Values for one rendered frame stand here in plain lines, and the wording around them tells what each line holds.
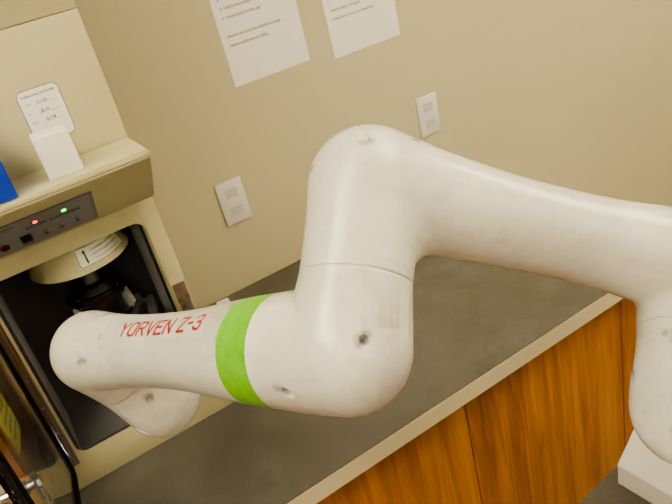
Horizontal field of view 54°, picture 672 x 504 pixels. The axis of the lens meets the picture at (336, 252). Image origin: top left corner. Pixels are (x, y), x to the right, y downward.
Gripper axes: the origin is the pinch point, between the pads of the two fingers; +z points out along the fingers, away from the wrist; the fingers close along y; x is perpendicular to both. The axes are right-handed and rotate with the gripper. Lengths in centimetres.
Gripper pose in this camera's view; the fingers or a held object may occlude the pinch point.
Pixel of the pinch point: (105, 308)
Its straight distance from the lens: 131.3
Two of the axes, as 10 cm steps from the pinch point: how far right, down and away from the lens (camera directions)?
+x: 2.2, 8.5, 4.7
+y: -8.3, 4.2, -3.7
